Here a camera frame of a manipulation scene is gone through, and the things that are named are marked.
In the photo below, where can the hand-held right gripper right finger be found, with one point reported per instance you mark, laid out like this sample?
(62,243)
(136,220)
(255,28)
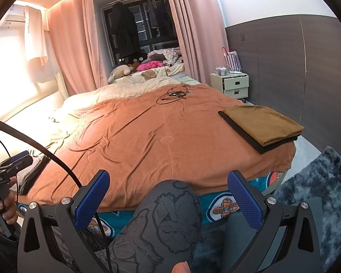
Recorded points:
(243,202)

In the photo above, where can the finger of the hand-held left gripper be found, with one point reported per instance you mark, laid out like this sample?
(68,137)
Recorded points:
(20,159)

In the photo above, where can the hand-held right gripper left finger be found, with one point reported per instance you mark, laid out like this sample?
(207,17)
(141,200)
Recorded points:
(92,202)

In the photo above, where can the olive printed t-shirt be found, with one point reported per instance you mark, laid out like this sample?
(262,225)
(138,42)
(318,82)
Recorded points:
(264,125)

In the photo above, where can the grey clothes pile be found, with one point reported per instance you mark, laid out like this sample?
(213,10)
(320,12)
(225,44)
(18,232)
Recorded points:
(31,176)

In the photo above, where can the person's left hand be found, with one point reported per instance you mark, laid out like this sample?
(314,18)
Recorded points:
(10,207)

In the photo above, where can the teal printed bed sheet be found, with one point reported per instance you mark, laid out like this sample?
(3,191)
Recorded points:
(206,219)

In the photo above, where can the grey printed pants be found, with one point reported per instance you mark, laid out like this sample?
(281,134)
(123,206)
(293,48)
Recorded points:
(164,219)

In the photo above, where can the black folded garment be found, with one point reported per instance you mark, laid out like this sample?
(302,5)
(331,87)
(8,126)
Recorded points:
(238,127)

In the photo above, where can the grey shaggy rug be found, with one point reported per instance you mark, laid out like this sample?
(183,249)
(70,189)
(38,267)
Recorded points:
(324,182)

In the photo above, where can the white padded headboard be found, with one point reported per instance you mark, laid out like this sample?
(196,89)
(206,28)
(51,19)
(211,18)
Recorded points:
(62,85)

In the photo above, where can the orange blanket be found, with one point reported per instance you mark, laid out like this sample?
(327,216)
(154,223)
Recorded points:
(159,148)

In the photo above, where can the white nightstand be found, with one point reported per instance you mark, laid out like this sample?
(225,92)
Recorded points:
(235,84)

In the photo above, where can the hanging white shirt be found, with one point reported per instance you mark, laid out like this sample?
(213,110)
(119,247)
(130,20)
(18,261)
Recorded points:
(35,34)

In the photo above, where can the white power strip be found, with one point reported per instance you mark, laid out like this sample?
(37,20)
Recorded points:
(237,74)

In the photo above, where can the pink curtain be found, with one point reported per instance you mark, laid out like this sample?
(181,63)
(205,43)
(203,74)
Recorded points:
(193,34)
(74,39)

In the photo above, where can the small white container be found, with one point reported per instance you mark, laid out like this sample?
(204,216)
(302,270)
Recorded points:
(221,71)

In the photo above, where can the beige teddy plush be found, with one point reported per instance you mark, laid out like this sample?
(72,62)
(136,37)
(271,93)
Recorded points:
(120,71)

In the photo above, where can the striped gift bag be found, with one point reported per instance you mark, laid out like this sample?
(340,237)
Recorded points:
(234,61)

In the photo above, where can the brown plush toy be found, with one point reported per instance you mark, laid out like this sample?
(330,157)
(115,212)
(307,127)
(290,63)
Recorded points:
(136,64)

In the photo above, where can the pink cloth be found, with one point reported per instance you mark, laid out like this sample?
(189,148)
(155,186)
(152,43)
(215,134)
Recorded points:
(149,66)

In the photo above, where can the floral cloth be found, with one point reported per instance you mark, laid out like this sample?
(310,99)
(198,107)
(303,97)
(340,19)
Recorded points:
(167,54)

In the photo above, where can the hanging dark coat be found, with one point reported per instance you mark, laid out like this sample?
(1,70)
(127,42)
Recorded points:
(123,28)

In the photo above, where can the dark glass window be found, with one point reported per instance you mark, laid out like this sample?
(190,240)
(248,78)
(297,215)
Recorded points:
(143,34)

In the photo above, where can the hanging dark garment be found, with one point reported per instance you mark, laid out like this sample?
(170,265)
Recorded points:
(152,11)
(167,17)

